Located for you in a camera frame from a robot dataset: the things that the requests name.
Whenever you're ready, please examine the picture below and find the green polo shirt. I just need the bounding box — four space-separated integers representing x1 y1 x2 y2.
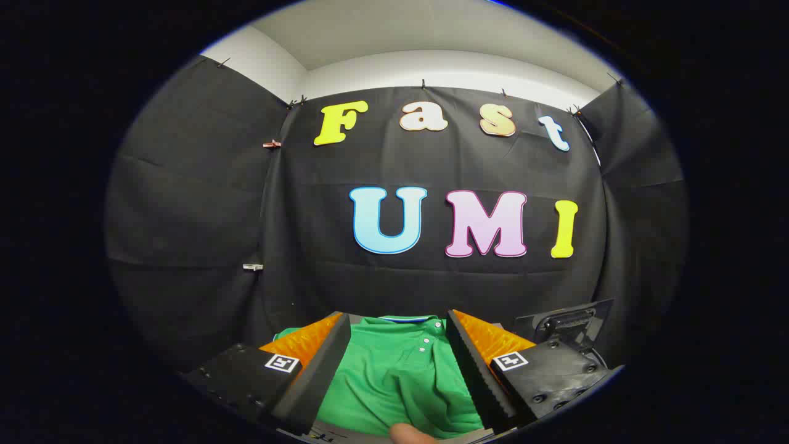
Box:
273 315 488 440

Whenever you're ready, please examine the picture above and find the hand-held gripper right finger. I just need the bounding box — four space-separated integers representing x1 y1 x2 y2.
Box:
445 308 618 433

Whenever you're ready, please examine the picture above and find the black backdrop cloth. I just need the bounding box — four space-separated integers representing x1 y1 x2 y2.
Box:
105 54 689 395

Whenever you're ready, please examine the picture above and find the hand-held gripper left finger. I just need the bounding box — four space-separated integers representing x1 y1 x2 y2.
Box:
179 311 353 435

